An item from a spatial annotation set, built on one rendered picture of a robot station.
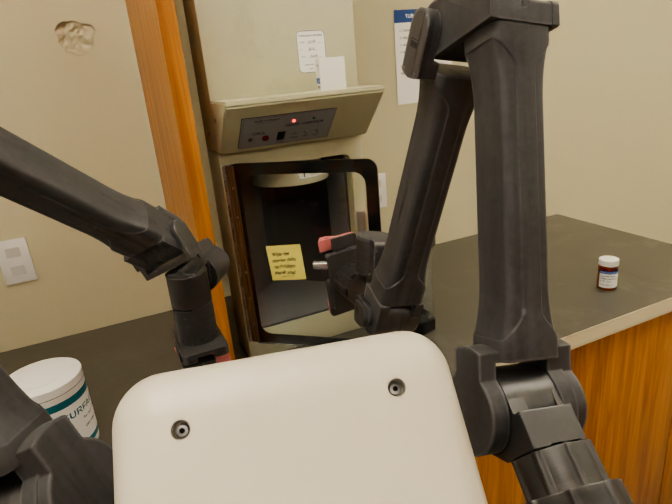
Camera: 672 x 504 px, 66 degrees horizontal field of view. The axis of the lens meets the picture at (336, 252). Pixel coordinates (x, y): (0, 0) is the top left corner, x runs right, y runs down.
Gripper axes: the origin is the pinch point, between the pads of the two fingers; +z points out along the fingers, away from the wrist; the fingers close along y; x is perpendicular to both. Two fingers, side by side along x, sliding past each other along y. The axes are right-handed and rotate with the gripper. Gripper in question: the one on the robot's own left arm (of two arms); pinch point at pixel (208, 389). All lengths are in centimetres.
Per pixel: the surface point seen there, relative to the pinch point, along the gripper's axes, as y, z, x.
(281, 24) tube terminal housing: 32, -53, -30
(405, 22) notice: 75, -56, -86
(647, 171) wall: 74, 9, -205
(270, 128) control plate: 25.6, -34.8, -23.2
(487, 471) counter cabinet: 5, 48, -59
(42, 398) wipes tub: 16.5, 2.4, 24.4
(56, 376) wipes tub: 20.9, 1.4, 22.2
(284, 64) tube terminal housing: 32, -46, -30
